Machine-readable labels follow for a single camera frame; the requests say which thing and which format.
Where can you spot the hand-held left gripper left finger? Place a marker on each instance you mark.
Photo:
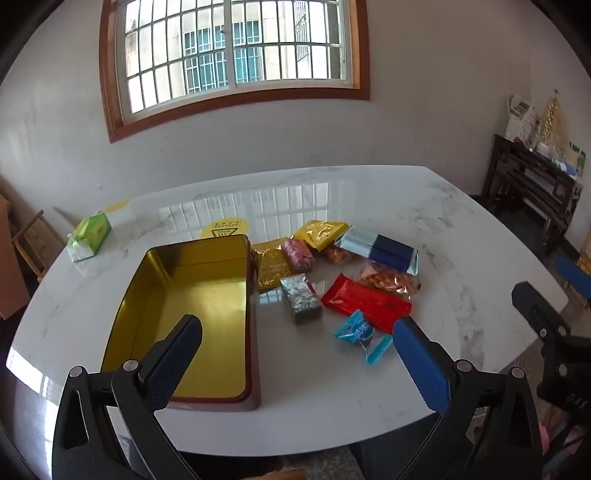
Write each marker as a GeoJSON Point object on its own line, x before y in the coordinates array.
{"type": "Point", "coordinates": [175, 360]}

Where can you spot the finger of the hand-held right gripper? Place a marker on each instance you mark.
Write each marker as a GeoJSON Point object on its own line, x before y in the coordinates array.
{"type": "Point", "coordinates": [575, 277]}
{"type": "Point", "coordinates": [538, 309]}

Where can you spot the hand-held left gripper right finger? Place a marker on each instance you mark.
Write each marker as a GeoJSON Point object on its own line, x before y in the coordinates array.
{"type": "Point", "coordinates": [420, 364]}

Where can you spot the red tin box gold inside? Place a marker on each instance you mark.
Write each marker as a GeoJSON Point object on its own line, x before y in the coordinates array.
{"type": "Point", "coordinates": [203, 295]}

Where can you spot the light blue candy wrapper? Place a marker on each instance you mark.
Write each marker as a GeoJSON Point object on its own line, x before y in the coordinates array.
{"type": "Point", "coordinates": [355, 330]}

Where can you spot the red packet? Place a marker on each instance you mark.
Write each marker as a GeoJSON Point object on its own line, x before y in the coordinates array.
{"type": "Point", "coordinates": [360, 297]}

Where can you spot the clear packet of orange snacks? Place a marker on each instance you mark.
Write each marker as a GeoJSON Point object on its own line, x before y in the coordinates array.
{"type": "Point", "coordinates": [388, 279]}

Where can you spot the silver and blue packet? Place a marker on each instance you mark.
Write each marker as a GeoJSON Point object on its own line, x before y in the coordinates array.
{"type": "Point", "coordinates": [388, 254]}

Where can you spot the dark gold foil packet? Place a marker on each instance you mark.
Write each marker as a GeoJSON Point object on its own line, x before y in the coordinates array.
{"type": "Point", "coordinates": [270, 267]}

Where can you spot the silver green foil block packet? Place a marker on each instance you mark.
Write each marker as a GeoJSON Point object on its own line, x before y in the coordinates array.
{"type": "Point", "coordinates": [300, 300]}

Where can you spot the small orange snack packet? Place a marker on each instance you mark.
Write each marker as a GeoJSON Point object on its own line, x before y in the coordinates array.
{"type": "Point", "coordinates": [337, 256]}

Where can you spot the pink patterned candy packet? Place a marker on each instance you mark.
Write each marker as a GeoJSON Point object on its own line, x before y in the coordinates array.
{"type": "Point", "coordinates": [300, 256]}

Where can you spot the yellow snack packet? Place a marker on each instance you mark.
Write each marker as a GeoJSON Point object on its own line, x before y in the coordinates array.
{"type": "Point", "coordinates": [321, 233]}

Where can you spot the dark wooden chair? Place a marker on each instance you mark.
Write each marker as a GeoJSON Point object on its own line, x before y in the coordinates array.
{"type": "Point", "coordinates": [521, 180]}

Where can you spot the yellow round sticker black symbol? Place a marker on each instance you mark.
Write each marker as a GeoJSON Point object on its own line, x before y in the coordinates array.
{"type": "Point", "coordinates": [226, 226]}

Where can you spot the green tissue pack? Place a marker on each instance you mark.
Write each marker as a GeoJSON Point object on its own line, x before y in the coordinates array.
{"type": "Point", "coordinates": [90, 235]}

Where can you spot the gold tree ornament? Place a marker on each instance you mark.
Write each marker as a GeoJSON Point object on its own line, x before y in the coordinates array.
{"type": "Point", "coordinates": [553, 120]}

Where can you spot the folded newspaper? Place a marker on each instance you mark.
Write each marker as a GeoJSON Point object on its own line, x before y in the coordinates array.
{"type": "Point", "coordinates": [521, 117]}

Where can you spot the wooden framed barred window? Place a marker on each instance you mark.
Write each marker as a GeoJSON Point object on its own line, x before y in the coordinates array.
{"type": "Point", "coordinates": [231, 46]}

